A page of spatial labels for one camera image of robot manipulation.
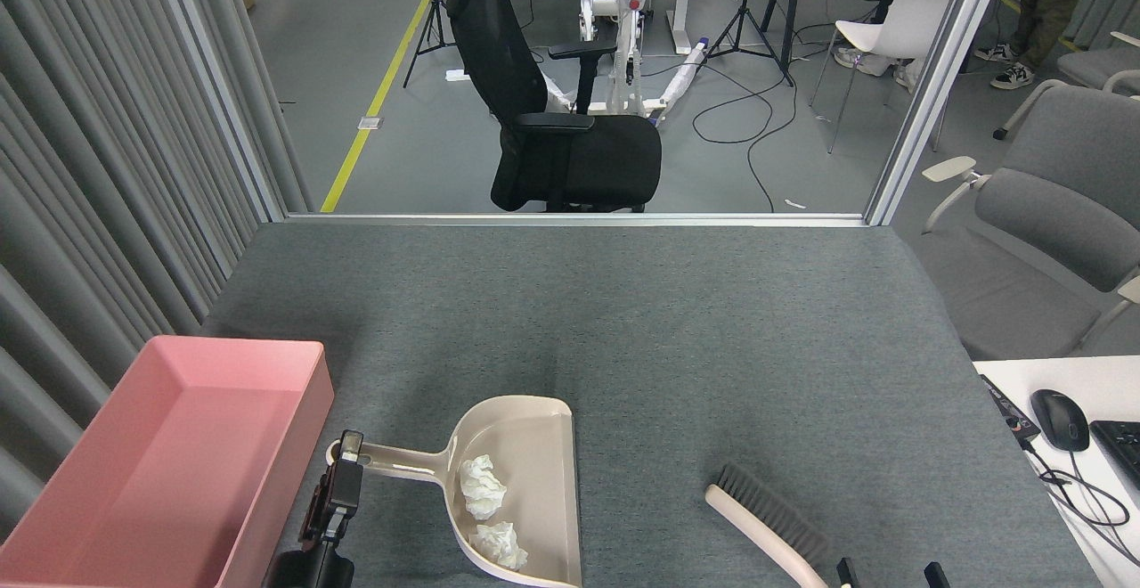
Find white wheeled stand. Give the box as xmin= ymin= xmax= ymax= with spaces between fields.
xmin=534 ymin=0 xmax=713 ymax=126

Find beige plastic dustpan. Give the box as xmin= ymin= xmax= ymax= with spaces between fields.
xmin=328 ymin=395 xmax=582 ymax=588

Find person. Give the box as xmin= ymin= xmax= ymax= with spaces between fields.
xmin=833 ymin=0 xmax=973 ymax=90
xmin=973 ymin=0 xmax=1105 ymax=90

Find white side desk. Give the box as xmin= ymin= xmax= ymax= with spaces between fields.
xmin=973 ymin=355 xmax=1140 ymax=588

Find black tripod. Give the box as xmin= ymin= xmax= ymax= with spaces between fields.
xmin=403 ymin=0 xmax=457 ymax=88
xmin=708 ymin=0 xmax=807 ymax=87

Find black keyboard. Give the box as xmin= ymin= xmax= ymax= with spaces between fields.
xmin=1090 ymin=420 xmax=1140 ymax=491

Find grey padded armchair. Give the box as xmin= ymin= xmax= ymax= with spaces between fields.
xmin=917 ymin=80 xmax=1140 ymax=362
xmin=1055 ymin=31 xmax=1140 ymax=94

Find black office chair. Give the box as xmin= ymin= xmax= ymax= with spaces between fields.
xmin=443 ymin=0 xmax=663 ymax=213

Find black mouse cable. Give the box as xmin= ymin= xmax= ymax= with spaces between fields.
xmin=1020 ymin=437 xmax=1140 ymax=567

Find beige hand brush black bristles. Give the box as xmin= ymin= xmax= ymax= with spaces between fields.
xmin=705 ymin=463 xmax=834 ymax=588

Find black computer mouse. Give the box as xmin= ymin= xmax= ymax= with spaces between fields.
xmin=1030 ymin=389 xmax=1090 ymax=453

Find small black flat device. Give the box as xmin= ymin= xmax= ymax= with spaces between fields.
xmin=980 ymin=374 xmax=1041 ymax=444

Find pink plastic bin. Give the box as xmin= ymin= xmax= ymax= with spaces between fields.
xmin=0 ymin=335 xmax=335 ymax=588

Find silver frame rail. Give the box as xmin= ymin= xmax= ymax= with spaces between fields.
xmin=285 ymin=212 xmax=869 ymax=228

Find silver frame post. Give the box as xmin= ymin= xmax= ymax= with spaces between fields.
xmin=147 ymin=0 xmax=288 ymax=222
xmin=864 ymin=0 xmax=1016 ymax=226

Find grey pleated curtain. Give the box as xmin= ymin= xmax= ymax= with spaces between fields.
xmin=0 ymin=0 xmax=268 ymax=544

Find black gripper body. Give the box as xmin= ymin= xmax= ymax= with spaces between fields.
xmin=263 ymin=542 xmax=355 ymax=588

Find white paper ball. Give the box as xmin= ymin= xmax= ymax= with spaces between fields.
xmin=459 ymin=454 xmax=508 ymax=520
xmin=469 ymin=521 xmax=529 ymax=570

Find black floor cable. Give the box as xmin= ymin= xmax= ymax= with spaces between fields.
xmin=693 ymin=62 xmax=802 ymax=213

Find white plastic chair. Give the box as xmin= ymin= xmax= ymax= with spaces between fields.
xmin=809 ymin=0 xmax=956 ymax=154

